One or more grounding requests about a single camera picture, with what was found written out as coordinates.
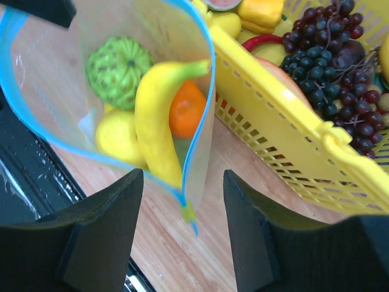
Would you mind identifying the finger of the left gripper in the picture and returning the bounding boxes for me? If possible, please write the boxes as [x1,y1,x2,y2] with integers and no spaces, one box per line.
[1,0,76,29]

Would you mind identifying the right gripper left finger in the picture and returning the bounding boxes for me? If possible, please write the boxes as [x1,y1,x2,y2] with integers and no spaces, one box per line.
[1,169,143,291]

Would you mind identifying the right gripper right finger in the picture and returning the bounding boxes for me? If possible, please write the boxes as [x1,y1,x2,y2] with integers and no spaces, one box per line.
[223,170,388,291]

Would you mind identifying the green custard apple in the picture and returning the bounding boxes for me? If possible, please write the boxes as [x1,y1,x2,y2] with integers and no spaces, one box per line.
[85,35,155,110]

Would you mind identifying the clear zip top bag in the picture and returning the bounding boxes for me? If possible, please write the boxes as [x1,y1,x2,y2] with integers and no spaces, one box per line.
[0,0,217,238]

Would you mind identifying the large yellow lemon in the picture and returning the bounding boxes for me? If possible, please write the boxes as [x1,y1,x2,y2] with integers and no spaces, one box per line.
[95,109,147,169]

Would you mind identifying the small yellow banana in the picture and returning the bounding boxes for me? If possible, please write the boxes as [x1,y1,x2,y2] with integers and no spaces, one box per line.
[134,59,210,189]

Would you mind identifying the orange fruit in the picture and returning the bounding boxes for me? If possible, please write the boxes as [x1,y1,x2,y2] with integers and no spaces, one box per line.
[169,80,207,139]

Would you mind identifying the watermelon slice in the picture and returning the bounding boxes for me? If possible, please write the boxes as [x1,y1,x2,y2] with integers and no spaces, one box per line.
[204,0,242,12]

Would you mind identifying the yellow plastic basket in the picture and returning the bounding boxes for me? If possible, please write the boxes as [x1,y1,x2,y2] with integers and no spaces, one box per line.
[194,1,388,215]

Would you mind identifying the purple grape bunch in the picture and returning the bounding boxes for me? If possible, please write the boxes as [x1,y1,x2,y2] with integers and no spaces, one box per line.
[282,1,385,159]

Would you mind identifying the yellow pear fruit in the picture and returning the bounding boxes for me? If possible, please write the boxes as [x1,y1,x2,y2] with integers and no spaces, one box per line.
[212,12,242,39]

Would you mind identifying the dark grape bunch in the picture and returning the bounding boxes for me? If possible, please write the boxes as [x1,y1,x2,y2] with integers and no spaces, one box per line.
[280,46,340,119]

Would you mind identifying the red chili pepper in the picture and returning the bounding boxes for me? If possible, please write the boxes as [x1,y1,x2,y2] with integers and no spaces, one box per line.
[242,34,283,52]

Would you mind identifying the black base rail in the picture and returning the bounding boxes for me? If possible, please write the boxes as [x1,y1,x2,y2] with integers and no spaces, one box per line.
[1,100,153,291]

